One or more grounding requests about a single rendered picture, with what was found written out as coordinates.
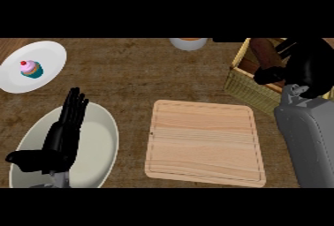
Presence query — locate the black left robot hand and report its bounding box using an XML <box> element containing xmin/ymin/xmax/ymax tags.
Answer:
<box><xmin>5</xmin><ymin>87</ymin><xmax>92</xmax><ymax>176</ymax></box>

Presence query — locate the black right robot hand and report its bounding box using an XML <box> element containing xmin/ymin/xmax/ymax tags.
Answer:
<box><xmin>253</xmin><ymin>37</ymin><xmax>334</xmax><ymax>100</ymax></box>

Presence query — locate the brown sweet potato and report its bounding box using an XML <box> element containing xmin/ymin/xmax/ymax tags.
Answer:
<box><xmin>249</xmin><ymin>37</ymin><xmax>287</xmax><ymax>72</ymax></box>

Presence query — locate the yellow wicker basket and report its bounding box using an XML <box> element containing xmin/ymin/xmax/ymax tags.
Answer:
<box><xmin>224</xmin><ymin>37</ymin><xmax>334</xmax><ymax>117</ymax></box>

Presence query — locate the pale wooden cutting board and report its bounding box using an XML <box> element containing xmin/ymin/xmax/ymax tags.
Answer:
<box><xmin>144</xmin><ymin>99</ymin><xmax>268</xmax><ymax>188</ymax></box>

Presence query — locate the large white oval bowl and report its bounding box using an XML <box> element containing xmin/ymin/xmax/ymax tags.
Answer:
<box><xmin>8</xmin><ymin>102</ymin><xmax>120</xmax><ymax>189</ymax></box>

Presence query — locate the pink frosted cupcake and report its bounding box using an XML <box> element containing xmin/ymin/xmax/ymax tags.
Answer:
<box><xmin>18</xmin><ymin>59</ymin><xmax>45</xmax><ymax>79</ymax></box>

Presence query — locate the white round plate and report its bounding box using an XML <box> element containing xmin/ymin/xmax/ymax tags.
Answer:
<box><xmin>0</xmin><ymin>40</ymin><xmax>69</xmax><ymax>94</ymax></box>

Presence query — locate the white cup with orange content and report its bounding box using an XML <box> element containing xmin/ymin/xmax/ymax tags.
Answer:
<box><xmin>169</xmin><ymin>37</ymin><xmax>210</xmax><ymax>52</ymax></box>

